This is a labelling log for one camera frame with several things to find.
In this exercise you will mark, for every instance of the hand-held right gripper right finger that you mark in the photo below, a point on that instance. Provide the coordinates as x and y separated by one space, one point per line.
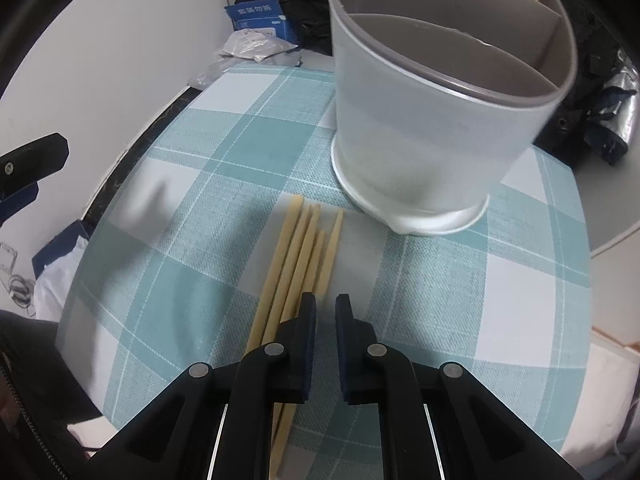
341 360

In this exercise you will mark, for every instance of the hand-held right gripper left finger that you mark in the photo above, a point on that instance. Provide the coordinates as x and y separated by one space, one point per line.
311 355

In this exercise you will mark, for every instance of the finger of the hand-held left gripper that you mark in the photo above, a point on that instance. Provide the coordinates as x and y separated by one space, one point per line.
35 160

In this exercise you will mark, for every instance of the pile of wooden chopsticks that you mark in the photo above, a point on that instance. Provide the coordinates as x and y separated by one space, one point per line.
287 270

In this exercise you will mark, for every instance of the translucent white utensil holder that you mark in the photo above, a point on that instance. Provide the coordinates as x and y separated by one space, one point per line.
425 150

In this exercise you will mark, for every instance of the dark blue folder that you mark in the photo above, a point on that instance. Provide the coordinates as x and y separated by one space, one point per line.
55 247

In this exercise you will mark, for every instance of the clear plastic container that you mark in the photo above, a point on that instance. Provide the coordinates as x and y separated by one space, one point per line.
7 260

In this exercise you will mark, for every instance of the white cloth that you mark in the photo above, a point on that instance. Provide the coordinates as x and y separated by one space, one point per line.
55 295

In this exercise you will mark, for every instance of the teal plaid tablecloth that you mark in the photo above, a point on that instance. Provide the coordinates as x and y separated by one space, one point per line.
200 200

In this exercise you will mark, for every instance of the person's dark clothing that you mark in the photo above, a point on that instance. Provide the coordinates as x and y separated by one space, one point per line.
45 360

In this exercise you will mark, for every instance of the white plastic bag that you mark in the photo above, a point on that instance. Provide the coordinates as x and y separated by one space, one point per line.
255 47

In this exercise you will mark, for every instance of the blue cardboard box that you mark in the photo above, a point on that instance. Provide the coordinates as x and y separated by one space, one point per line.
260 17

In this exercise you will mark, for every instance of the black bag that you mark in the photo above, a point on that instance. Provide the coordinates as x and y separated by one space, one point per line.
315 20

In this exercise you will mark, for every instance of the silver folded umbrella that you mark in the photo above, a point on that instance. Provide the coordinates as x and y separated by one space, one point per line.
625 110

